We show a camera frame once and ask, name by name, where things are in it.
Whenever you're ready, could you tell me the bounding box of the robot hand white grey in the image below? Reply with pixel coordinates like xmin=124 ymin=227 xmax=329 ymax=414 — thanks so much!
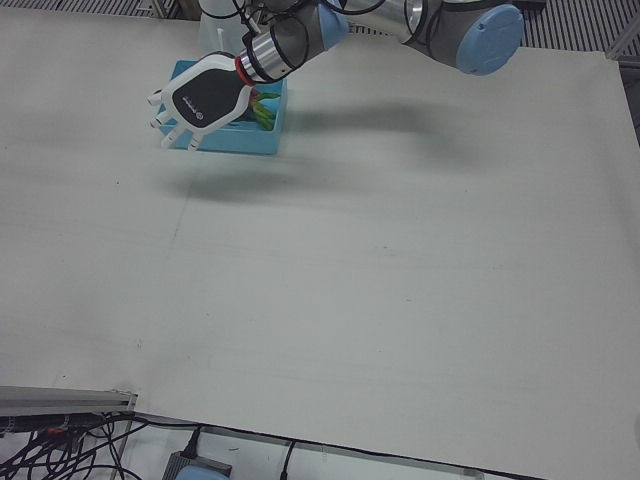
xmin=146 ymin=51 xmax=259 ymax=152

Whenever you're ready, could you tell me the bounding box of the light blue plastic bin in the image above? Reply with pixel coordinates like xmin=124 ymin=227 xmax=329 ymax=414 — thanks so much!
xmin=167 ymin=59 xmax=290 ymax=157

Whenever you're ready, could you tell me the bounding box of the green and red toy vegetable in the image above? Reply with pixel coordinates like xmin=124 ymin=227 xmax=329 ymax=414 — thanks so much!
xmin=246 ymin=86 xmax=283 ymax=133

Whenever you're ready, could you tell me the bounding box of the white table cover sheet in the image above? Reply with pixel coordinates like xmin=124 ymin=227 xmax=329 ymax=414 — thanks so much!
xmin=0 ymin=0 xmax=640 ymax=477

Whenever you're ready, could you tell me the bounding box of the dark finned metal box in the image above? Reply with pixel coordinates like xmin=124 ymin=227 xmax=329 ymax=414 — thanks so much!
xmin=160 ymin=449 xmax=234 ymax=480

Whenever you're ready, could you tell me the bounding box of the ribbed metal platform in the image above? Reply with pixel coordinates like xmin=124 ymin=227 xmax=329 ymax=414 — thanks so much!
xmin=518 ymin=0 xmax=640 ymax=57

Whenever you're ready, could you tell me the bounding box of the aluminium profile rail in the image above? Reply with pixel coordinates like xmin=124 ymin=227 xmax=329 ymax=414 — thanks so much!
xmin=0 ymin=384 xmax=140 ymax=419

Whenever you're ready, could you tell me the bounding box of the single black cable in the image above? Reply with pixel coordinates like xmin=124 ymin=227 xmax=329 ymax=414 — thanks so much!
xmin=281 ymin=438 xmax=297 ymax=480

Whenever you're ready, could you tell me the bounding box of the tangle of black cables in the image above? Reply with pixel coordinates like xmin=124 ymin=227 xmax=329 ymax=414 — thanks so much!
xmin=0 ymin=410 xmax=202 ymax=480

